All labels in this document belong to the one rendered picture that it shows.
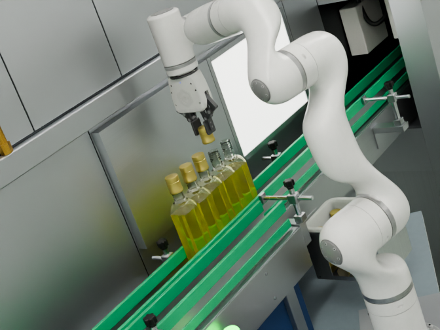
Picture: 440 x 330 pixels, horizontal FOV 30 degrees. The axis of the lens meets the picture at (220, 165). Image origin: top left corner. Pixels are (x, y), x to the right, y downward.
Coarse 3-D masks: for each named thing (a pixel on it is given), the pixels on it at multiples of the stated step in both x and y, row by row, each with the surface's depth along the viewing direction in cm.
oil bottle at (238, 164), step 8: (224, 160) 222; (232, 160) 221; (240, 160) 222; (232, 168) 220; (240, 168) 221; (248, 168) 224; (240, 176) 221; (248, 176) 224; (240, 184) 222; (248, 184) 224; (248, 192) 224; (256, 192) 226; (248, 200) 224
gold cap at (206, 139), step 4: (200, 128) 213; (204, 128) 213; (200, 132) 214; (204, 132) 213; (200, 136) 214; (204, 136) 214; (208, 136) 214; (212, 136) 214; (204, 140) 214; (208, 140) 214; (212, 140) 214; (204, 144) 215
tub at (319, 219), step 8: (328, 200) 237; (336, 200) 237; (344, 200) 235; (320, 208) 234; (328, 208) 236; (336, 208) 238; (312, 216) 231; (320, 216) 233; (328, 216) 236; (312, 224) 230; (320, 224) 233
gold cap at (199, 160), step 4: (200, 152) 213; (192, 156) 212; (196, 156) 211; (200, 156) 211; (204, 156) 212; (192, 160) 212; (196, 160) 211; (200, 160) 211; (204, 160) 212; (196, 164) 212; (200, 164) 211; (204, 164) 212; (196, 168) 212; (200, 168) 212; (204, 168) 212; (208, 168) 213
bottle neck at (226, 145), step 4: (224, 140) 222; (228, 140) 220; (224, 144) 220; (228, 144) 220; (224, 148) 220; (228, 148) 220; (232, 148) 221; (224, 152) 221; (228, 152) 220; (232, 152) 221; (228, 156) 221; (232, 156) 221
